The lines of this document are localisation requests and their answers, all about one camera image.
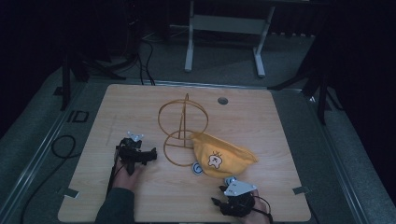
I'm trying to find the grey tape piece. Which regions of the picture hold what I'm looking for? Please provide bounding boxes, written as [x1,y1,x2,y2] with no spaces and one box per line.
[291,185,312,196]
[63,187,80,200]

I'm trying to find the person's left hand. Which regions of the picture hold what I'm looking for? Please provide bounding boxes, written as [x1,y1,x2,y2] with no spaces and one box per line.
[112,160,141,191]

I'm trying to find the black cables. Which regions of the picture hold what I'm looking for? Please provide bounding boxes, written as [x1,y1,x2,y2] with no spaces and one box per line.
[135,39,157,87]

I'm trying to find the person's right hand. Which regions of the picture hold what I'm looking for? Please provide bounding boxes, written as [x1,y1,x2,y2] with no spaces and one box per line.
[242,189,274,224]

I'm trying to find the black floor cable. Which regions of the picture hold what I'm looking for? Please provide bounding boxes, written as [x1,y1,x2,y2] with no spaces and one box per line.
[20,134,78,224]

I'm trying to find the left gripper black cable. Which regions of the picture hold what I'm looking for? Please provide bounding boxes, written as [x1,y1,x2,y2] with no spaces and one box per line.
[106,148,121,195]

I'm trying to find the gold wire hat stand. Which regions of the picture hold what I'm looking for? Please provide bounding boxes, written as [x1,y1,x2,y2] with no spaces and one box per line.
[157,92,210,168]

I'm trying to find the yellow hat with cartoon print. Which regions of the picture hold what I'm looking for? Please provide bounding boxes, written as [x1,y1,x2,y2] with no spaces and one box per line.
[190,132,260,180]

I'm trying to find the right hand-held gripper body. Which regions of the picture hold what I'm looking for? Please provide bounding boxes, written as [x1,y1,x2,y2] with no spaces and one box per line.
[220,175,258,218]

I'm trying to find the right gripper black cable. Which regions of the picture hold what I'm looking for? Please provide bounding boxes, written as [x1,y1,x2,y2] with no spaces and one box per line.
[251,195,276,224]

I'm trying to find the round white and blue tag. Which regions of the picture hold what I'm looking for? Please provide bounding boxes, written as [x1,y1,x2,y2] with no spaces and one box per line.
[191,161,205,176]

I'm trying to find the white metal table frame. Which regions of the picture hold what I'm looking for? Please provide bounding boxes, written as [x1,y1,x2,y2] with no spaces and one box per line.
[183,0,276,78]

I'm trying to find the black metal stand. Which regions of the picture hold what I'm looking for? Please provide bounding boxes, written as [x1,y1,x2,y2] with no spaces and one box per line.
[267,46,345,126]
[59,52,127,112]

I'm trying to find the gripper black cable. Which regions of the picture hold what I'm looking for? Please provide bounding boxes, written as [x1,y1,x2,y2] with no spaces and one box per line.
[106,148,121,195]
[251,195,276,224]

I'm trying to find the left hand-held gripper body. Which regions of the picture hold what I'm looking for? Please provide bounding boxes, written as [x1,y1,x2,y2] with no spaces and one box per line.
[117,131,148,175]

